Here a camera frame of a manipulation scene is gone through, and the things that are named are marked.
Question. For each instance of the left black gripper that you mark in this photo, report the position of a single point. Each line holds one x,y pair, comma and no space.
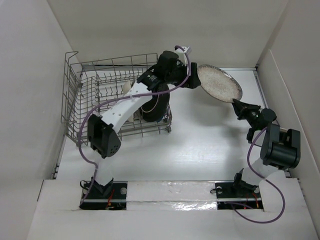
193,82

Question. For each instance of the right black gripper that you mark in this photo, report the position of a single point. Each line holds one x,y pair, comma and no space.
241,108

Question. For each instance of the speckled round plate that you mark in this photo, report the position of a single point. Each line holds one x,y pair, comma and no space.
219,84

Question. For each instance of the blue leaf shaped plate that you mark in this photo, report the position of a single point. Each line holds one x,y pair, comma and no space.
165,118

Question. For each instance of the cream plate brown rim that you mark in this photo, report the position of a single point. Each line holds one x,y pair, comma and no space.
155,109

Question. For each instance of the cream divided dish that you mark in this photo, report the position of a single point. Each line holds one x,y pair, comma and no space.
127,88

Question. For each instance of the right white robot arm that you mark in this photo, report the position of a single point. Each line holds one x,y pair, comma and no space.
272,148

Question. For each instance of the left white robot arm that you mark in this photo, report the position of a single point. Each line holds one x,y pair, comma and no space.
149,94

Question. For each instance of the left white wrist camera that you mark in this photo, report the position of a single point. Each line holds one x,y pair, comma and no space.
183,53

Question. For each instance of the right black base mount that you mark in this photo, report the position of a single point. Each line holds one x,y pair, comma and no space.
237,194

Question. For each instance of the grey wire dish rack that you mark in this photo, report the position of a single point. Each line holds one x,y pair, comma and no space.
89,83

